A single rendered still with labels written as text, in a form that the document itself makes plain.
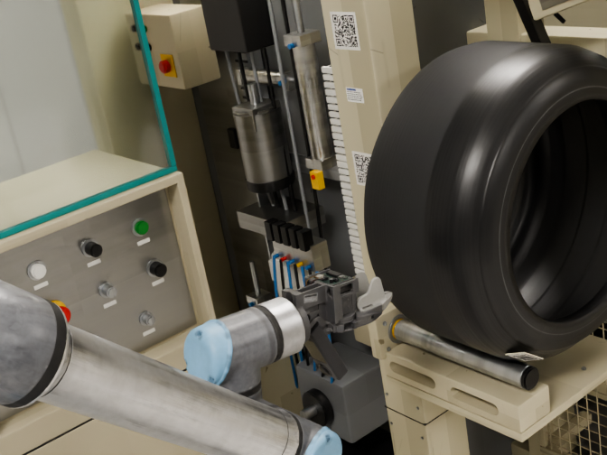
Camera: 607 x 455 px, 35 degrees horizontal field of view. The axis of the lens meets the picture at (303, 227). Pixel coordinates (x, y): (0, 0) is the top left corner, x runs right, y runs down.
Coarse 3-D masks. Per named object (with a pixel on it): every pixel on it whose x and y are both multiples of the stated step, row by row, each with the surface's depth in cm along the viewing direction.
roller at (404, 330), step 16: (400, 320) 199; (400, 336) 198; (416, 336) 194; (432, 336) 192; (432, 352) 192; (448, 352) 188; (464, 352) 185; (480, 352) 183; (480, 368) 182; (496, 368) 179; (512, 368) 176; (528, 368) 174; (512, 384) 177; (528, 384) 175
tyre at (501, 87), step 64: (448, 64) 171; (512, 64) 162; (576, 64) 164; (384, 128) 171; (448, 128) 160; (512, 128) 156; (576, 128) 198; (384, 192) 167; (448, 192) 156; (512, 192) 157; (576, 192) 203; (384, 256) 171; (448, 256) 158; (512, 256) 205; (576, 256) 200; (448, 320) 168; (512, 320) 164; (576, 320) 175
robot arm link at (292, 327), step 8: (264, 304) 144; (272, 304) 144; (280, 304) 144; (288, 304) 145; (272, 312) 143; (280, 312) 143; (288, 312) 144; (296, 312) 144; (280, 320) 142; (288, 320) 143; (296, 320) 143; (280, 328) 142; (288, 328) 142; (296, 328) 143; (288, 336) 142; (296, 336) 143; (304, 336) 144; (288, 344) 143; (296, 344) 144; (288, 352) 144; (296, 352) 146
